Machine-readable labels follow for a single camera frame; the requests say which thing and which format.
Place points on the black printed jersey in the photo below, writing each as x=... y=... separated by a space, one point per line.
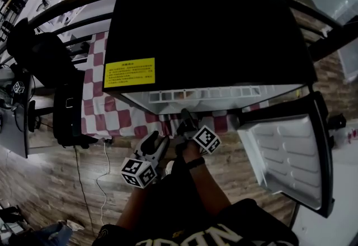
x=223 y=225

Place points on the small black case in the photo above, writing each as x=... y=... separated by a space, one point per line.
x=337 y=121

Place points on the black backpack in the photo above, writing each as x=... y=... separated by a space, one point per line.
x=70 y=127

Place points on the person's right forearm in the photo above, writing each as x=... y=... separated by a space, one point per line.
x=209 y=191

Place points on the white box with red print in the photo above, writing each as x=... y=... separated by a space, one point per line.
x=346 y=138

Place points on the grey desk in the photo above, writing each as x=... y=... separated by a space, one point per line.
x=14 y=136

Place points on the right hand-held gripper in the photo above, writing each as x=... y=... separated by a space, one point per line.
x=207 y=138

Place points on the black wristband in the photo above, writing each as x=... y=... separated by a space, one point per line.
x=195 y=163

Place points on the person's left forearm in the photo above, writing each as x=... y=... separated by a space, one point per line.
x=134 y=205

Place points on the white shoe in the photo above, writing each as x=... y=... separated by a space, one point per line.
x=169 y=168

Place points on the black wooden railing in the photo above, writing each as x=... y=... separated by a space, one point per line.
x=70 y=4

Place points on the blue fabric bag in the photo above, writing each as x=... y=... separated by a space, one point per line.
x=50 y=235

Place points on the black office chair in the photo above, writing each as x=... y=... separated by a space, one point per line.
x=42 y=54

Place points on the idle hand-held gripper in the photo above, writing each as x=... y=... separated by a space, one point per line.
x=18 y=87

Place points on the red white checkered tablecloth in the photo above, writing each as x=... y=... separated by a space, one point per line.
x=112 y=119

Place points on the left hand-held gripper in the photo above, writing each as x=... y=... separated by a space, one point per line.
x=137 y=172

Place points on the black mini fridge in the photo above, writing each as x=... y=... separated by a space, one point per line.
x=209 y=29

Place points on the white table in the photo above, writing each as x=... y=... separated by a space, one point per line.
x=330 y=217

